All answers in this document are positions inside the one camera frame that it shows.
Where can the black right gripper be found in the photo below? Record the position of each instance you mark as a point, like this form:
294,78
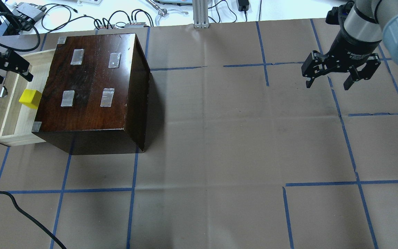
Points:
352,48

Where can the aluminium frame post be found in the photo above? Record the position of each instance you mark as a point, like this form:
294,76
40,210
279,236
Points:
200,14

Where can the dark wooden drawer box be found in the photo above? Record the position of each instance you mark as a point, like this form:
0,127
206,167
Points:
95,100

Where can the yellow block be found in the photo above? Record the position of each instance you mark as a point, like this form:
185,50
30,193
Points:
30,98

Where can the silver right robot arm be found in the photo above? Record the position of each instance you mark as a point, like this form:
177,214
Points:
364,24

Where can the light wooden drawer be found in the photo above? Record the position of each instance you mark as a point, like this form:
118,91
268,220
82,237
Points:
16,119

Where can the black power adapter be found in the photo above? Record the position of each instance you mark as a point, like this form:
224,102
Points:
243,5

